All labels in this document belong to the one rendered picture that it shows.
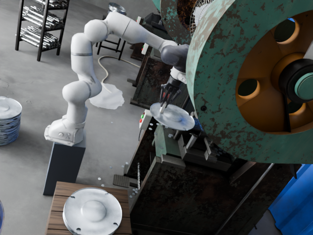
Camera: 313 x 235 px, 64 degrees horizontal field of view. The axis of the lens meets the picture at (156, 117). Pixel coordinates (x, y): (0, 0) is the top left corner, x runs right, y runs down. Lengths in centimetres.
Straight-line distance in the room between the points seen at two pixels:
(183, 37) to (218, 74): 182
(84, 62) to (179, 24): 152
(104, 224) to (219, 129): 72
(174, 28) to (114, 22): 144
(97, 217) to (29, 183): 72
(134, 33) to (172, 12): 138
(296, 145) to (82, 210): 105
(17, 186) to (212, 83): 145
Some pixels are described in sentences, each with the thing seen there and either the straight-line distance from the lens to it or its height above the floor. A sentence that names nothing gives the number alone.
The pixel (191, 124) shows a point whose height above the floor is 79.
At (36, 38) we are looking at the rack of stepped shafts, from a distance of 365.
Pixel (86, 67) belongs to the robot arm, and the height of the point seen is 92.
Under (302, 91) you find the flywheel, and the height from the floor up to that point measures 131.
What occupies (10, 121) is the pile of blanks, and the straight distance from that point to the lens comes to 209.
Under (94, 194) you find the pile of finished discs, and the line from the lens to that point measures 145.
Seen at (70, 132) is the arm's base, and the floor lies 53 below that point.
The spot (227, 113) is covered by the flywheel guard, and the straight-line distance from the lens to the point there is 104.
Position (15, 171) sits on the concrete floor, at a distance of 202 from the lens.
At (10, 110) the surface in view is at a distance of 214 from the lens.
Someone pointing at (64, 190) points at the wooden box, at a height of 35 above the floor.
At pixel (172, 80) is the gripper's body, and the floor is 101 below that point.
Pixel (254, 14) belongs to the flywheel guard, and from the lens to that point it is 93.
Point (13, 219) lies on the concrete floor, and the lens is 179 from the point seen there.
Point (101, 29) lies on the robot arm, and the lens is 129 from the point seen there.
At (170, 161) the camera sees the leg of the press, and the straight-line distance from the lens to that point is 142.
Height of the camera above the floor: 147
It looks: 28 degrees down
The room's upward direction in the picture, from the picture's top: 24 degrees clockwise
